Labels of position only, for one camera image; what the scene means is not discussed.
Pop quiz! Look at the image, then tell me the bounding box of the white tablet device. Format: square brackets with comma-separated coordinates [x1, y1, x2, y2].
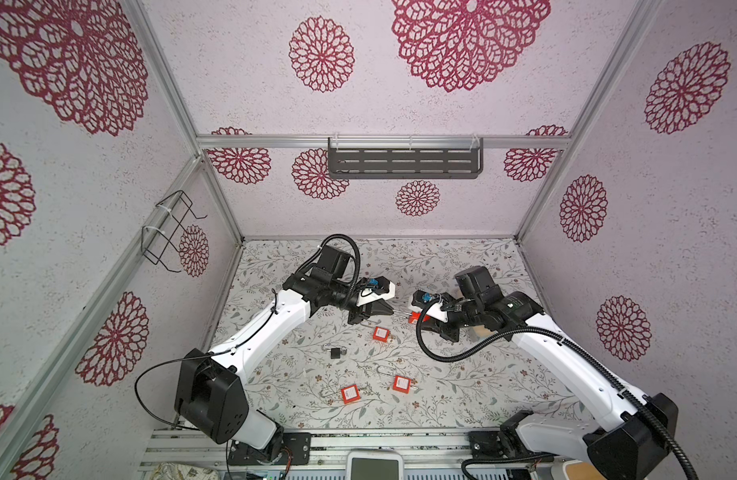
[346, 449, 405, 480]

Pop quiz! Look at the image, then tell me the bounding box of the red padlock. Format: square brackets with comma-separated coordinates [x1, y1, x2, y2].
[375, 365, 413, 394]
[408, 312, 431, 324]
[371, 326, 392, 343]
[320, 384, 362, 406]

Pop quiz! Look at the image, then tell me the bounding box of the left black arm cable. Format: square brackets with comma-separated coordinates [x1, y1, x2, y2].
[133, 287, 282, 430]

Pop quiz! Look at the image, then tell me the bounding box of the black wire wall basket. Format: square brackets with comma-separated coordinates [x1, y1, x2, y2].
[140, 189, 210, 277]

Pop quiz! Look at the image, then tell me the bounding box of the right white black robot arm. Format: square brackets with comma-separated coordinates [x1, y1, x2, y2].
[410, 266, 697, 479]

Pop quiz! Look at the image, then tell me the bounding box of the right black corrugated cable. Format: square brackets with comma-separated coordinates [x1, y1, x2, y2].
[417, 298, 699, 480]

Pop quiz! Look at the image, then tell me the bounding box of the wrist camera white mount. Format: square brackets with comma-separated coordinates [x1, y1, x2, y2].
[408, 290, 456, 322]
[356, 276, 396, 306]

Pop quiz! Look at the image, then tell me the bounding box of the dark grey wall shelf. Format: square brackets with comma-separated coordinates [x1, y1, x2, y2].
[326, 137, 484, 180]

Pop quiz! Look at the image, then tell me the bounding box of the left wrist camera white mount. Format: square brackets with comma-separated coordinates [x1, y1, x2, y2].
[356, 276, 396, 306]

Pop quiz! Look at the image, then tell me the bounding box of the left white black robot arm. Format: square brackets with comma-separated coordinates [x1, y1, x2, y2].
[174, 235, 396, 463]

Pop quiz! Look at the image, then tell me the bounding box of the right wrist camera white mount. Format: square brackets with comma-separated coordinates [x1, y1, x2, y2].
[408, 290, 456, 322]

